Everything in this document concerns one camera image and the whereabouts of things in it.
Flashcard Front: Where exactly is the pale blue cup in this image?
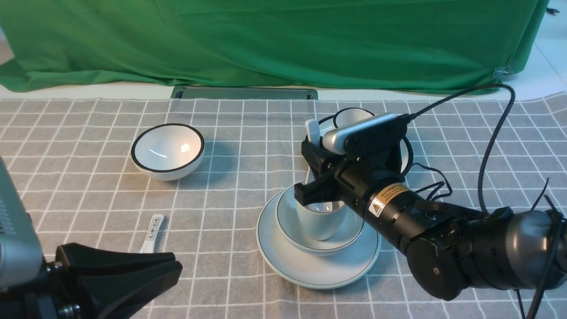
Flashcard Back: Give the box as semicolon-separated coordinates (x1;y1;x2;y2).
295;201;346;241

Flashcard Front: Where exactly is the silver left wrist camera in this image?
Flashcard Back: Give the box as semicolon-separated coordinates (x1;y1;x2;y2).
0;161;44;288

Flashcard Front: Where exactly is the plain white ceramic spoon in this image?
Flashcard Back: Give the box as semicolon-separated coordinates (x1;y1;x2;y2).
305;119;335;212

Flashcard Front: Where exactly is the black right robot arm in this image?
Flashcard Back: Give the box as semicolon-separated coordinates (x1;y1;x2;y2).
291;136;566;301

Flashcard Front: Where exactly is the green backdrop cloth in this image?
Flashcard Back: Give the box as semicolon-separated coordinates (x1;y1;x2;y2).
0;0;548;93

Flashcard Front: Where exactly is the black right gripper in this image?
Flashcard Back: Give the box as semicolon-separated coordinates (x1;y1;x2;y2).
294;140;405;209

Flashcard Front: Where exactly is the grey checkered tablecloth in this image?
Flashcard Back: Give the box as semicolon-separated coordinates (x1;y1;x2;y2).
0;92;566;319

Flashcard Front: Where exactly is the black camera cable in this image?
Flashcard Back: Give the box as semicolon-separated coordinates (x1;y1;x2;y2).
405;83;517;213

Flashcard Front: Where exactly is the white plate with cartoon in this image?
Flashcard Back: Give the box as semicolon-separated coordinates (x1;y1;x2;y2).
318;114;413;176

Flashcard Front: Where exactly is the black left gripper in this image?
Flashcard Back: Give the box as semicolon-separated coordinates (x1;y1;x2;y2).
27;243;183;319

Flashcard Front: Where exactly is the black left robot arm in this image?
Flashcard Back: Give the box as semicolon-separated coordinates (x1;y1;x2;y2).
0;243;183;319

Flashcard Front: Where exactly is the pale blue bowl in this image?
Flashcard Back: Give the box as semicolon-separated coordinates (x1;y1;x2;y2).
276;187;364;256

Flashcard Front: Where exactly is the pale blue large plate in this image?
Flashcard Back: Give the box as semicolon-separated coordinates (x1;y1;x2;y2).
256;189;381;289

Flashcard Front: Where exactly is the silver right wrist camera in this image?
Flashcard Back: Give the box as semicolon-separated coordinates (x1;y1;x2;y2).
322;113;410;157

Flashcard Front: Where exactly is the white cup black rim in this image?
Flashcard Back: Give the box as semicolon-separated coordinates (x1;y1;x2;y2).
332;108;375;128

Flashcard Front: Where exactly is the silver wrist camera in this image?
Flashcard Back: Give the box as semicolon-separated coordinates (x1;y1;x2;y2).
322;113;410;157
0;161;44;288

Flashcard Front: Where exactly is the white spoon with characters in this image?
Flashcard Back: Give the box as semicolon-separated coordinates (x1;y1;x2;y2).
140;214;165;253

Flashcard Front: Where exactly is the white bowl black rim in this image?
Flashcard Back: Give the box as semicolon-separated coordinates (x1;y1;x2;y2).
130;123;206;181

